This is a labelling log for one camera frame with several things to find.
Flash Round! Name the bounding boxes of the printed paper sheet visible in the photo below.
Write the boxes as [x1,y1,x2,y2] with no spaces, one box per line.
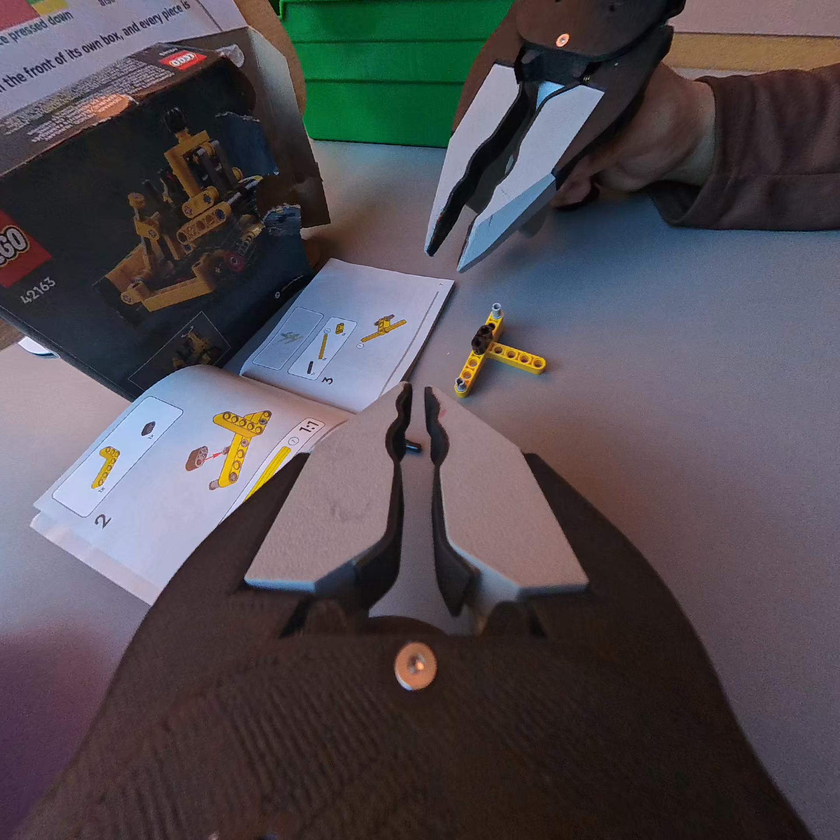
[0,0,247,119]

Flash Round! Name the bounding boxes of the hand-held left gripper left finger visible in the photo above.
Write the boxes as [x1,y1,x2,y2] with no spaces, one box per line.
[244,381,414,614]

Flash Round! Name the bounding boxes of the person's right hand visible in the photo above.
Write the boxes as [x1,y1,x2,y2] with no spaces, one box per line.
[551,62,718,211]

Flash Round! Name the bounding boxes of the stacked green plastic bins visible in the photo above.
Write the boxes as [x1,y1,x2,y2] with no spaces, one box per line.
[279,0,513,148]

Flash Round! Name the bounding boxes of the yellow lego beam assembly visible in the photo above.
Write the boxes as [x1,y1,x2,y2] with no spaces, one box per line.
[454,303,547,399]

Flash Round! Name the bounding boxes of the lego instruction booklet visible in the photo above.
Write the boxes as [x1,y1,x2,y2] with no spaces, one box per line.
[29,258,455,605]

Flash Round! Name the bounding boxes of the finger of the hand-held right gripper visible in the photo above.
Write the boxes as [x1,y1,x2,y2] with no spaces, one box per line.
[424,61,527,257]
[456,80,606,273]

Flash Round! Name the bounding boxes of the black lego set box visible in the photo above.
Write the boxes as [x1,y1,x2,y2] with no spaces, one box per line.
[0,0,331,403]

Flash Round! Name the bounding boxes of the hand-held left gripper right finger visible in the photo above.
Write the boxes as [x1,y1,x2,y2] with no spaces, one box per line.
[424,386,590,619]

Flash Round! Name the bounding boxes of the person's right forearm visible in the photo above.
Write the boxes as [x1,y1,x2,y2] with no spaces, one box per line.
[646,58,840,231]

